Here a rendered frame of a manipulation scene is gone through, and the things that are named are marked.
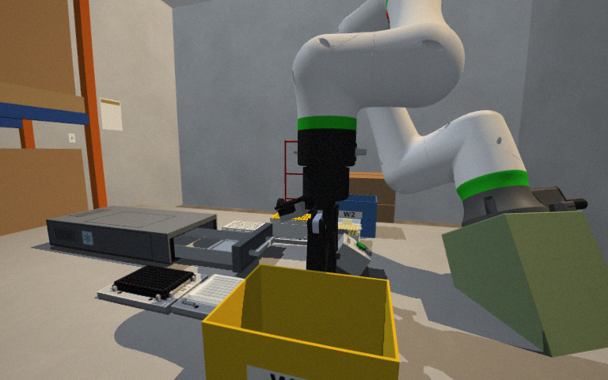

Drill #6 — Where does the blue bin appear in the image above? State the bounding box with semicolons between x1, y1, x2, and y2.
336;195;377;238

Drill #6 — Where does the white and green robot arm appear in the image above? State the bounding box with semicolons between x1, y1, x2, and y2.
292;0;587;227

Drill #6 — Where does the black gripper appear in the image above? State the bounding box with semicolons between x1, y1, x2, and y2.
302;167;350;273

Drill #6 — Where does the yellow waste bin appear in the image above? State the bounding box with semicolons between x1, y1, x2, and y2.
201;264;400;380

